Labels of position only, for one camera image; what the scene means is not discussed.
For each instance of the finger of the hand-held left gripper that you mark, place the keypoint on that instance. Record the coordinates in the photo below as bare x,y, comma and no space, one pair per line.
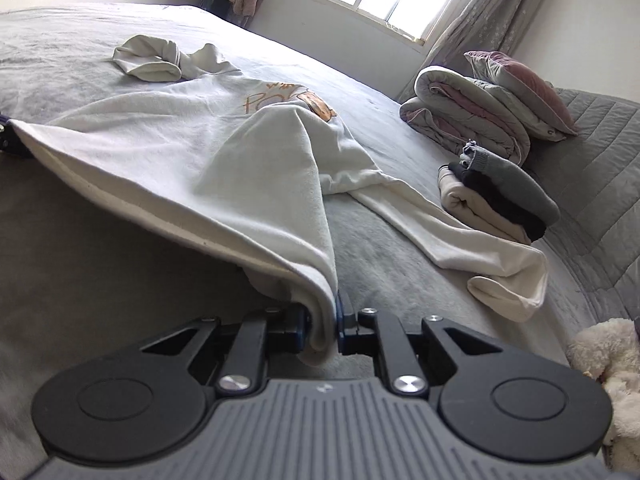
9,140

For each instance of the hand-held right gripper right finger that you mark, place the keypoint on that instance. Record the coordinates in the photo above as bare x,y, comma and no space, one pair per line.
341,327

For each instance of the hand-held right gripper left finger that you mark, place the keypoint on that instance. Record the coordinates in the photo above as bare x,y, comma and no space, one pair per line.
300,332

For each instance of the white printed sweatshirt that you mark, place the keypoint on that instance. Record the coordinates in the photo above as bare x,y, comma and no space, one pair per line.
200,150

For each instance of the grey bed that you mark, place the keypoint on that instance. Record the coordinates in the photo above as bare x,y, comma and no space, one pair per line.
75,55

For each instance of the folded beige garment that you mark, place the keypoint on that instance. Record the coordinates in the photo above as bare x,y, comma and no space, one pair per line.
475,207

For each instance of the folded black garment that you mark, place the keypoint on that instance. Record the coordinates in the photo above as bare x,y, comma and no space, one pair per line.
500,205

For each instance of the folded grey sweater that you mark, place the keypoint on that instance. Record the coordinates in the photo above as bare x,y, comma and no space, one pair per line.
520,190

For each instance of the folded grey pink quilt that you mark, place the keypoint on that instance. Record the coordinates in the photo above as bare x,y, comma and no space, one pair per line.
465,110

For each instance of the white plush toy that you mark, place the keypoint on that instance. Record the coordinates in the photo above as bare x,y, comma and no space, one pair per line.
605,350

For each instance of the light grey pillow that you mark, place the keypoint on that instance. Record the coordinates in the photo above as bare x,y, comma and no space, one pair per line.
520,110

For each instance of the grey quilted headboard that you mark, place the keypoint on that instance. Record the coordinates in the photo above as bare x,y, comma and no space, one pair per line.
600,170

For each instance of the pink grey pillow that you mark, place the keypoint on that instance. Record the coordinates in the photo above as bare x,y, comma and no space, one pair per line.
525,85

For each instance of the grey patterned curtain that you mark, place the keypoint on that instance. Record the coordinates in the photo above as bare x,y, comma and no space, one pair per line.
490,15

